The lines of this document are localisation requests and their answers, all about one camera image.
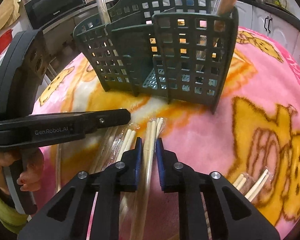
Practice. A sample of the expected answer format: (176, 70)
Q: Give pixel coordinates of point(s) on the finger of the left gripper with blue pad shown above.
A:
(90, 122)

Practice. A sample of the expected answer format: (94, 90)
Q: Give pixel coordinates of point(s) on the red plastic basin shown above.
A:
(5, 40)

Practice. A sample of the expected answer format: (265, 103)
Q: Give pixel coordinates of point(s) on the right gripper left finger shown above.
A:
(88, 207)

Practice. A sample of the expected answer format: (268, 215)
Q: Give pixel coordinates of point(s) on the dark green utensil basket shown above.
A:
(177, 49)

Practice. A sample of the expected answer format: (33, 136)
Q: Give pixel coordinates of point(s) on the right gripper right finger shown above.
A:
(210, 207)

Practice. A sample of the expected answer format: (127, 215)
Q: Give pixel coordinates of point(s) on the black microwave oven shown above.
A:
(41, 12)

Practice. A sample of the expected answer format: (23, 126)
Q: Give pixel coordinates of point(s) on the round wooden boards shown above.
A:
(9, 13)

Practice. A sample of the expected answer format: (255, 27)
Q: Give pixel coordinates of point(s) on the green sleeve forearm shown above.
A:
(10, 218)

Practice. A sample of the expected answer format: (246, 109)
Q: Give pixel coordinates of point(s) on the pink cartoon blanket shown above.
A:
(256, 126)

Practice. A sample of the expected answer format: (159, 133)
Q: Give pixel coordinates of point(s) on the left hand red nails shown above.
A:
(30, 170)

